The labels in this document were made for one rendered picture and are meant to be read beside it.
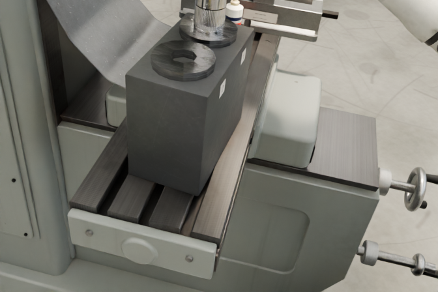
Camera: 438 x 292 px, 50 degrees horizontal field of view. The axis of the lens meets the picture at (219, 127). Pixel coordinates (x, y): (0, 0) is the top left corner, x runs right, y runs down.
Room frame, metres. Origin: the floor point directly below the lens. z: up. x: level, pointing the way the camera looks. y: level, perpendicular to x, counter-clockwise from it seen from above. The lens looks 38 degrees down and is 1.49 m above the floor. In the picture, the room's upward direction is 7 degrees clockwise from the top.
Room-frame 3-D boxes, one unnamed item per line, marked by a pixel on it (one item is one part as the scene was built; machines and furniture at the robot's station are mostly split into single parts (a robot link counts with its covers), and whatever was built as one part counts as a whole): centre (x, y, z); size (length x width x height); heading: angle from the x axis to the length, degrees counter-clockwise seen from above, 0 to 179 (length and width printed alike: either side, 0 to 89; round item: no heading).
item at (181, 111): (0.62, 0.05, 1.06); 0.22 x 0.12 x 0.20; 165
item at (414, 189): (0.90, -0.48, 0.66); 0.16 x 0.12 x 0.12; 81
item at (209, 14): (0.67, 0.03, 1.19); 0.05 x 0.05 x 0.06
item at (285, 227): (0.97, -0.02, 0.46); 0.80 x 0.30 x 0.60; 81
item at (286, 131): (0.98, 0.01, 0.82); 0.50 x 0.35 x 0.12; 81
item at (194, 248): (1.03, 0.00, 0.92); 1.24 x 0.23 x 0.08; 171
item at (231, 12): (1.02, 0.00, 1.01); 0.04 x 0.04 x 0.11
